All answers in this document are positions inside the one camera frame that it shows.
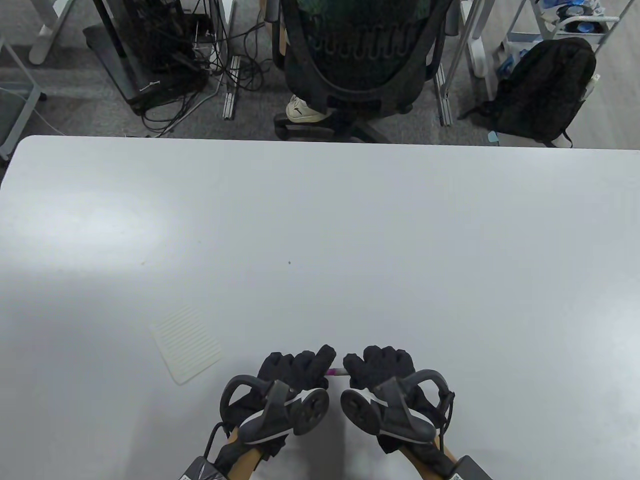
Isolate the person's left hand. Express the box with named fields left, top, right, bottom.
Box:
left=220, top=344, right=337, bottom=458

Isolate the person's right hand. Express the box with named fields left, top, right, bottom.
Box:
left=342, top=345, right=452, bottom=456

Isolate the white lined letter paper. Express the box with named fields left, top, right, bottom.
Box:
left=149, top=304, right=224, bottom=386

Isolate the person's left forearm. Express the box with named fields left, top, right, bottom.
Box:
left=215, top=425, right=266, bottom=480

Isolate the person's right forearm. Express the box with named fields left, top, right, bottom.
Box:
left=400, top=440, right=458, bottom=480

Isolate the grey left hand tracker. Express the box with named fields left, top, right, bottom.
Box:
left=220, top=375, right=331, bottom=446

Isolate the grey hand tracker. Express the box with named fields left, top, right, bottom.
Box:
left=340, top=369, right=456, bottom=445
left=220, top=375, right=331, bottom=446

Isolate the grey right hand tracker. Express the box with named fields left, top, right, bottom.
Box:
left=340, top=369, right=456, bottom=445

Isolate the black mesh office chair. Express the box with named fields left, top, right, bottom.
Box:
left=265, top=0, right=461, bottom=143

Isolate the black backpack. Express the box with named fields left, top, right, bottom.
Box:
left=457, top=37, right=598, bottom=148

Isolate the black equipment stand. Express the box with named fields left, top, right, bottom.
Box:
left=82, top=0, right=211, bottom=116

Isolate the white cart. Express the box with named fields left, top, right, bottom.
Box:
left=500, top=0, right=621, bottom=56

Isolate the white desk leg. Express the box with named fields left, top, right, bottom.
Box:
left=28, top=0, right=76, bottom=66

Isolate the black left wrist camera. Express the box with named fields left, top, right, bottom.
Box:
left=180, top=456, right=226, bottom=480

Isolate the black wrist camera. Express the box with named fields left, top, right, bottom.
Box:
left=180, top=456, right=226, bottom=480
left=447, top=455, right=493, bottom=480

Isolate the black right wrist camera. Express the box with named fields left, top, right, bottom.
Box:
left=447, top=455, right=493, bottom=480

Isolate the aluminium rail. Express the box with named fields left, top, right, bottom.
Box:
left=222, top=55, right=242, bottom=121
left=434, top=62, right=453, bottom=127

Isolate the black cable bundle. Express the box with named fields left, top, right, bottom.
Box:
left=140, top=0, right=281, bottom=138

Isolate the white desk frame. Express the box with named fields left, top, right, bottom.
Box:
left=445, top=0, right=496, bottom=101

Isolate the grey desk frame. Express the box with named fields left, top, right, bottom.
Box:
left=0, top=35, right=48, bottom=161

